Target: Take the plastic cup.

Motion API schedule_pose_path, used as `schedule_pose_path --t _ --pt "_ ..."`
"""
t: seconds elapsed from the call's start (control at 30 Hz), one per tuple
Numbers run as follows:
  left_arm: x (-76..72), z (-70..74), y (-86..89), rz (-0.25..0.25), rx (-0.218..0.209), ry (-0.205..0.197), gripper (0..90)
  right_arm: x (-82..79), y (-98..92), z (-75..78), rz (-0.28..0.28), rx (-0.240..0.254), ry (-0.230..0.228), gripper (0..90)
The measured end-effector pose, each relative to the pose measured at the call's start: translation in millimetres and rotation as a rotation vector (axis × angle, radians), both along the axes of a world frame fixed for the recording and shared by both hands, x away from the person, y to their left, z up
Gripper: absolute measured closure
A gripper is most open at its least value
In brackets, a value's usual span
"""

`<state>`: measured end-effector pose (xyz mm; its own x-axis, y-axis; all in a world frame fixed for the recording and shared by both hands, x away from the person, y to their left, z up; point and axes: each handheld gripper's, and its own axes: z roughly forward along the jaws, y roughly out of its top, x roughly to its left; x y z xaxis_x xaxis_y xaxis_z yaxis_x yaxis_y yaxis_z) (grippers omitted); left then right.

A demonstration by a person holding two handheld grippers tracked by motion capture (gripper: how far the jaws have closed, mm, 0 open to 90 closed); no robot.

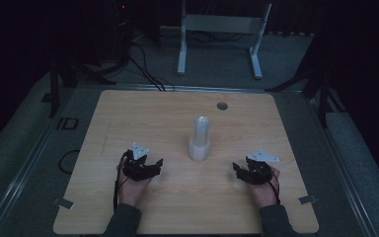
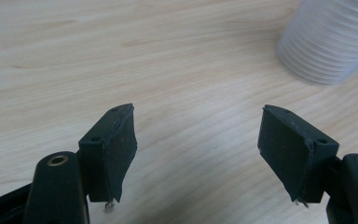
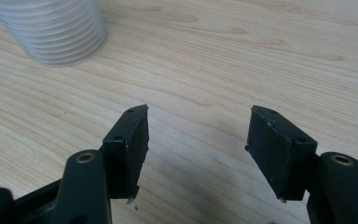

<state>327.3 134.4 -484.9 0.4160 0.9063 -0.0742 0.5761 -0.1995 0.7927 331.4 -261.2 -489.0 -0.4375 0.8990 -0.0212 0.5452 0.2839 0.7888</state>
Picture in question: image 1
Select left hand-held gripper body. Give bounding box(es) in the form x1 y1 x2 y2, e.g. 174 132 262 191
121 142 161 183

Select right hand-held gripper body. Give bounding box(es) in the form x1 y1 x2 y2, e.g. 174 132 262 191
237 149 281 186

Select stack of white plastic cups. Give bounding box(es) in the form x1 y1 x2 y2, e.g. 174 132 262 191
188 115 211 163

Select person's left hand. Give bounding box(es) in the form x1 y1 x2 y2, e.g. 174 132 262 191
115 163 154 208

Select person's right hand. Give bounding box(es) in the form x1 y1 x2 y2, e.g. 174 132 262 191
248 165 281 209

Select grey tape piece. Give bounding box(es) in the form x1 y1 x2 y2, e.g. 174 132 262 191
298 194 320 205
52 197 75 211

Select black tripod stand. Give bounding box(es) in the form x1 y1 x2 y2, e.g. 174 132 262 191
264 63 347 129
46 58 118 119

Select dark equipment tower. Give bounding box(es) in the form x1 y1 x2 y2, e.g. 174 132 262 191
110 0 134 68

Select white metal stand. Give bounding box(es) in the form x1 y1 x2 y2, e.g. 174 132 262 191
176 2 273 80

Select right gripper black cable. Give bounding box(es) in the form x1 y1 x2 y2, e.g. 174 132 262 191
267 170 282 205

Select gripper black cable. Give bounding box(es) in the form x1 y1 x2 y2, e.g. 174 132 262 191
112 153 128 212
267 170 282 205

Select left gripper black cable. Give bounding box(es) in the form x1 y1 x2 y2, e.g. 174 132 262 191
112 153 128 212

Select black cable loop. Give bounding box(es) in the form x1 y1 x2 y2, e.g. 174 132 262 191
57 149 82 176

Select black floor cables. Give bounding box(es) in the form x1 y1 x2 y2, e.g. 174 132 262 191
127 41 176 92

